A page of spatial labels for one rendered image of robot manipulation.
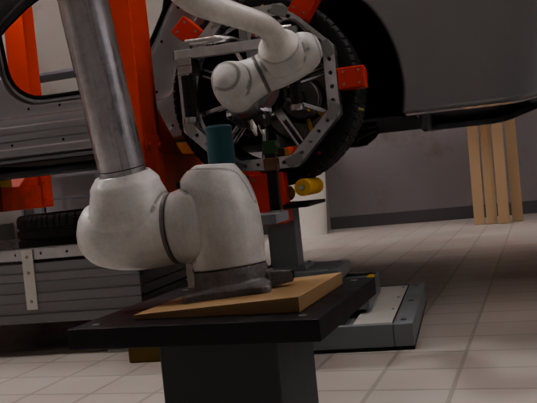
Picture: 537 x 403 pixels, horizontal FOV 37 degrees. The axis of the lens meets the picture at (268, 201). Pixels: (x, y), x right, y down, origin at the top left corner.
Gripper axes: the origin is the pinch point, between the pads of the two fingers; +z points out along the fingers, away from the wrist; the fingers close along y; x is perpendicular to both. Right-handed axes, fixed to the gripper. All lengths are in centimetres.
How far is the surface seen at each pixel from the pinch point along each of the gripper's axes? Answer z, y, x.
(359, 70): 22.5, -30.3, -23.1
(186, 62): 3.7, 21.7, -24.9
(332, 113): 26.3, -20.5, -11.2
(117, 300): 47, 61, 41
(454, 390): -19, -47, 78
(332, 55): 21.6, -22.3, -29.0
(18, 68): 281, 219, -163
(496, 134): 452, -128, -127
